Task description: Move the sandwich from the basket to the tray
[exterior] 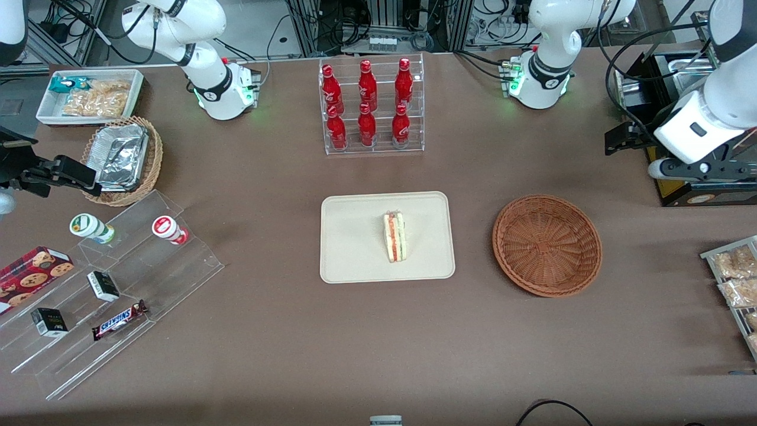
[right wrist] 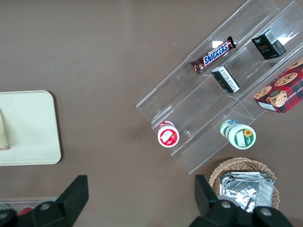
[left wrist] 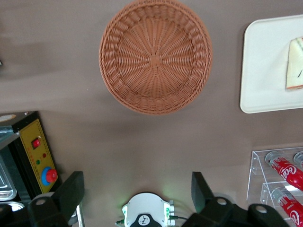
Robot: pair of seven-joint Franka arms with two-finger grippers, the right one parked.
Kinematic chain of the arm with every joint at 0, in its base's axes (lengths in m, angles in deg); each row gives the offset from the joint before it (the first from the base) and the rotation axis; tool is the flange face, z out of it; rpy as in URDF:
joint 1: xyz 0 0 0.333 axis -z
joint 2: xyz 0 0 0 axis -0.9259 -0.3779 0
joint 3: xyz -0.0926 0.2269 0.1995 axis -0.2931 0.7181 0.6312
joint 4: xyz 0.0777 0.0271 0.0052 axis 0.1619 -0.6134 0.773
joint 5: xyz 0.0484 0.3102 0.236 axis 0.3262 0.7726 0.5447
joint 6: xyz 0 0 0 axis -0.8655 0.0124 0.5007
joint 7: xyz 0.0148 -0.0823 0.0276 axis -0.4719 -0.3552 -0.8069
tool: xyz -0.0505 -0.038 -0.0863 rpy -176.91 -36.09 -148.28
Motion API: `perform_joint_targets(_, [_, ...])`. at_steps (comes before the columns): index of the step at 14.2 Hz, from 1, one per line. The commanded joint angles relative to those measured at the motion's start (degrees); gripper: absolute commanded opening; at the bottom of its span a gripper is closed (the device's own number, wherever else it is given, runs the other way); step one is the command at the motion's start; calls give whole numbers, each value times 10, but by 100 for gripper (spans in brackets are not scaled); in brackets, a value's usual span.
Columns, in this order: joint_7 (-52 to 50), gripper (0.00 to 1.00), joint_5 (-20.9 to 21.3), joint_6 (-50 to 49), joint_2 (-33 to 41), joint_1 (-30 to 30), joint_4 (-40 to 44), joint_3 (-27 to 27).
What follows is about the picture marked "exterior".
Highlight clear bag of chips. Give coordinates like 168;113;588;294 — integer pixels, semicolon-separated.
62;92;128;118
89;80;132;102

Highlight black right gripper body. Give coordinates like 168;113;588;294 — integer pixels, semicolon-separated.
0;126;55;198

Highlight green white snack packet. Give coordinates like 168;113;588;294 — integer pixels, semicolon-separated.
49;77;89;94

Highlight beige plastic tray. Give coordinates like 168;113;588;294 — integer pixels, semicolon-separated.
320;191;456;284

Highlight clear acrylic stepped stand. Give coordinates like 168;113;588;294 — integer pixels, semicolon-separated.
0;189;225;401

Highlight red cola bottle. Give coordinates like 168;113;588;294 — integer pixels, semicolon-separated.
394;57;414;110
392;104;411;149
358;59;378;112
358;103;377;147
321;64;345;114
326;105;348;150

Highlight red cookie box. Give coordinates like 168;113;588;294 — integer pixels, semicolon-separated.
0;246;75;315

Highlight red lid drink cup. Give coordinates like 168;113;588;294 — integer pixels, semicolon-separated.
151;215;189;246

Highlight Snickers chocolate bar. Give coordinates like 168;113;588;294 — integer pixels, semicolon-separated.
92;299;148;341

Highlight grey metal snack tray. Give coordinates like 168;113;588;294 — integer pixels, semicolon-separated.
700;235;757;362

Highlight silver foil containers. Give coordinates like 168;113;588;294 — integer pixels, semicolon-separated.
95;123;150;191

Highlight white rectangular snack bin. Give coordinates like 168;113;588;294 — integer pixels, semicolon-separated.
35;69;145;126

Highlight black floor cable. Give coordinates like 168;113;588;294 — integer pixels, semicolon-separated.
516;400;595;426

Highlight black food warmer appliance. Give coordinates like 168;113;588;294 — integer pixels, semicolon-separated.
613;9;757;208

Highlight triangular sandwich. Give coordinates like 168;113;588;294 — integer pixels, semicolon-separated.
383;211;407;263

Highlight clear acrylic bottle rack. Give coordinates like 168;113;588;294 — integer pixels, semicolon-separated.
319;53;425;156

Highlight small black box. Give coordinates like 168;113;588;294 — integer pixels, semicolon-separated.
87;271;121;302
31;308;69;338

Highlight green lid drink cup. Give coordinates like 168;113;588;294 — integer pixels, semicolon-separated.
69;213;116;245

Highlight small tan wicker basket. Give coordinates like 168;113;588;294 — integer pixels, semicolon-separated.
81;116;164;207

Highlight large brown wicker basket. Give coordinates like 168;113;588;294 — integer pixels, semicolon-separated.
492;195;603;298

